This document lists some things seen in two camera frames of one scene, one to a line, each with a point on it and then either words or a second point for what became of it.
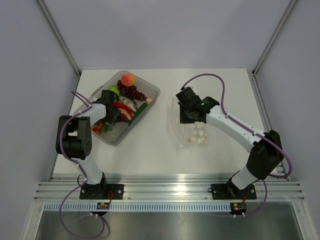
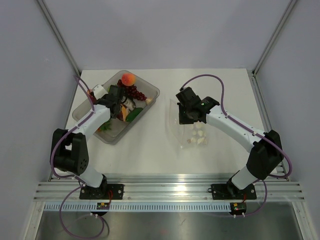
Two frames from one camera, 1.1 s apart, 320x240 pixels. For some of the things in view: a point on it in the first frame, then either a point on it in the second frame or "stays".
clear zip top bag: (187, 134) stays
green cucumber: (139, 110) to (133, 114)
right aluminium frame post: (273, 37) stays
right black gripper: (184, 120) stays
